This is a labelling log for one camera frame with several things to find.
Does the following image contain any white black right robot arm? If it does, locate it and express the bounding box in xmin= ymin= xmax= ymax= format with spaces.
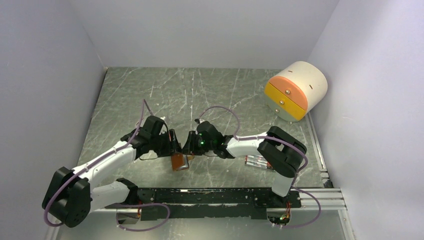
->
xmin=182 ymin=121 xmax=307 ymax=207

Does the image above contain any pack of coloured markers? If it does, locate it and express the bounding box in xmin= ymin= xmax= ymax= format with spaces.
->
xmin=244 ymin=155 xmax=274 ymax=170

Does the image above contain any brown leather card holder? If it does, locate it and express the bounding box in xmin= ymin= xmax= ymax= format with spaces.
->
xmin=170 ymin=153 xmax=190 ymax=172

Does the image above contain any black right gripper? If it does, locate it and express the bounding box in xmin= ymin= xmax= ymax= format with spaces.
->
xmin=182 ymin=130 xmax=215 ymax=156

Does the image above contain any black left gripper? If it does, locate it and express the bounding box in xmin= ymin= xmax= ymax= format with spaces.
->
xmin=150 ymin=128 xmax=183 ymax=158

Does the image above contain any round pastel drawer cabinet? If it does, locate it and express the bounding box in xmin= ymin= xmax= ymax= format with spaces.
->
xmin=264 ymin=61 xmax=328 ymax=122

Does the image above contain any aluminium frame rail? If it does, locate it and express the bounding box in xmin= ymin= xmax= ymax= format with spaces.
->
xmin=56 ymin=112 xmax=349 ymax=240

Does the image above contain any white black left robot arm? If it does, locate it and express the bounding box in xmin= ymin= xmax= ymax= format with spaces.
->
xmin=42 ymin=115 xmax=181 ymax=228

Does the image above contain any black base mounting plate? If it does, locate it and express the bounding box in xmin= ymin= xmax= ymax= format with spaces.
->
xmin=122 ymin=187 xmax=302 ymax=221

